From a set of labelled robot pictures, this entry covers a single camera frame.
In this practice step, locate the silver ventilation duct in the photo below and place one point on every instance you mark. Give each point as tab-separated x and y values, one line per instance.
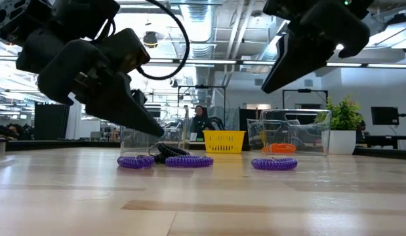
199	19

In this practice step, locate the black monitor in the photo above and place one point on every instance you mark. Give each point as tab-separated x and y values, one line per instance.
384	115

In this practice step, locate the black aluminium table frame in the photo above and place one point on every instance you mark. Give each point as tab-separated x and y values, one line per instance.
58	145

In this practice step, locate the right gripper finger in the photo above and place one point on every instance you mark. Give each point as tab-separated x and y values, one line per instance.
297	65

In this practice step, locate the green plant in white pot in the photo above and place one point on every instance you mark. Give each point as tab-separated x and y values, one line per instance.
343	114

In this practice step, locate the person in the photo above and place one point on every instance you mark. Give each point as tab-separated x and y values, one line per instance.
14	131
199	126

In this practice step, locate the black hanging round device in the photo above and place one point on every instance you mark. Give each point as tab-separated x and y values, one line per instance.
150	39

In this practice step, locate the ceiling light strip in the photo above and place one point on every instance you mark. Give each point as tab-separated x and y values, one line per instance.
386	65
206	61

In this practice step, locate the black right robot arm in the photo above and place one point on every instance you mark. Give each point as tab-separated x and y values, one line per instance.
363	6

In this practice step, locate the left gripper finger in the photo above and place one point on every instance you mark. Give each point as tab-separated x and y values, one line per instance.
139	97
120	105

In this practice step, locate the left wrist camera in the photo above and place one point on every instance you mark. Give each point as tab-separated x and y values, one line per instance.
127	49

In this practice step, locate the black partition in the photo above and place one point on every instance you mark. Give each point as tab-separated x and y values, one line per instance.
52	124

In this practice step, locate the black background robot arm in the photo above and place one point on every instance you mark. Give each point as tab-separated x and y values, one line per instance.
217	123

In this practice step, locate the white pillar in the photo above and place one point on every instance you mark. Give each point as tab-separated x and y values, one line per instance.
74	124

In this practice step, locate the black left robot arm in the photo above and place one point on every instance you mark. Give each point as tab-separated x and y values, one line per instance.
12	16

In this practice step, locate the yellow plastic basket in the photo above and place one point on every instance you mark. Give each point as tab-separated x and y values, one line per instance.
224	141

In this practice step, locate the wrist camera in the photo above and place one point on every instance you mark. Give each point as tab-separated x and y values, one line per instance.
288	8
127	49

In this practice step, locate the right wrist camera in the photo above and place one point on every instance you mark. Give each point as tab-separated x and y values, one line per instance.
288	8

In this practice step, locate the clear plastic bin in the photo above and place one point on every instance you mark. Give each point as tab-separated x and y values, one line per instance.
176	137
304	131

